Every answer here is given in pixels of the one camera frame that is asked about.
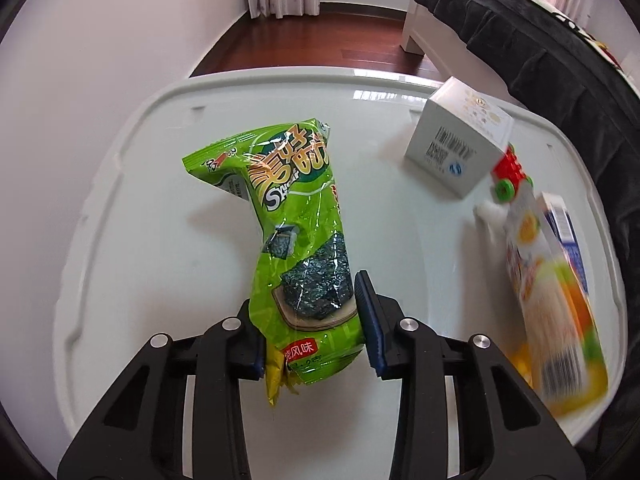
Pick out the white purple small carton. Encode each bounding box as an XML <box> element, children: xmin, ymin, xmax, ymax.
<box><xmin>537</xmin><ymin>192</ymin><xmax>589</xmax><ymax>294</ymax></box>

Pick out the green seaweed snack bag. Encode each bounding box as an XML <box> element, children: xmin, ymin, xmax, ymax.
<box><xmin>182</xmin><ymin>118</ymin><xmax>364</xmax><ymax>404</ymax></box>

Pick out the white cardboard box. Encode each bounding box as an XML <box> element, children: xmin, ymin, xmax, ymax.
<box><xmin>406</xmin><ymin>77</ymin><xmax>514</xmax><ymax>198</ymax></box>

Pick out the orange yellow snack bag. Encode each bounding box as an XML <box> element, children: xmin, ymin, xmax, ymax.
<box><xmin>474</xmin><ymin>184</ymin><xmax>608</xmax><ymax>415</ymax></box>

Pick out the bed with black skirt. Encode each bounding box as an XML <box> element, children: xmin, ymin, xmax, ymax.
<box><xmin>414</xmin><ymin>0</ymin><xmax>639</xmax><ymax>408</ymax></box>

